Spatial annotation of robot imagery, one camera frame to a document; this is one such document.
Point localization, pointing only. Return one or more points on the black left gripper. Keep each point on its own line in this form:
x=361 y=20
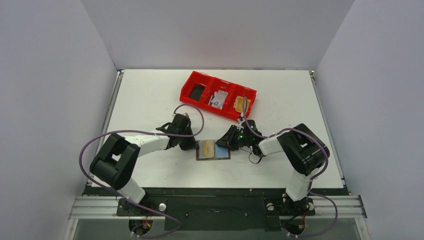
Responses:
x=191 y=145

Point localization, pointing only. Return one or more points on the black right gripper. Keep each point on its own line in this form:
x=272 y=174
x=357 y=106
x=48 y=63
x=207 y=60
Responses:
x=234 y=139

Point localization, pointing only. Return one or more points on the yellow credit card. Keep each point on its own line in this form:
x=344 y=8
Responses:
x=207 y=149

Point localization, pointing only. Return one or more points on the brown leather card holder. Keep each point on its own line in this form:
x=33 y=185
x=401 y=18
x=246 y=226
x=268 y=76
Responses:
x=221 y=153

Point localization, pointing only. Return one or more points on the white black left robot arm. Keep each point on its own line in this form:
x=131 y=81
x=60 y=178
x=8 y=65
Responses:
x=115 y=162

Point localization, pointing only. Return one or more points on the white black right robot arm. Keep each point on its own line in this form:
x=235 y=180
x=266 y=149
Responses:
x=307 y=154

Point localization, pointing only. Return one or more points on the black card in bin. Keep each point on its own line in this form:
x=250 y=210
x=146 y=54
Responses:
x=196 y=92

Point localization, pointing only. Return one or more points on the yellow card in bin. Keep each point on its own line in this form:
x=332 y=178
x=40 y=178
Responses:
x=238 y=104

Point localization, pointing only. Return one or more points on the white grey cards in bin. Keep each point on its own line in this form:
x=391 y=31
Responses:
x=218 y=99

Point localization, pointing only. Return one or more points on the red three-compartment plastic bin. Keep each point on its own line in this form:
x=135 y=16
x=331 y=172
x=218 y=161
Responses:
x=212 y=85

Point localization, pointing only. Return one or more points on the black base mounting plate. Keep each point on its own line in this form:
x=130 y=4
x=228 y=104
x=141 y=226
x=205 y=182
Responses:
x=289 y=211

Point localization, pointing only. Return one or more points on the aluminium front rail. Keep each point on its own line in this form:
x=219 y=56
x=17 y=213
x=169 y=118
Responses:
x=111 y=207

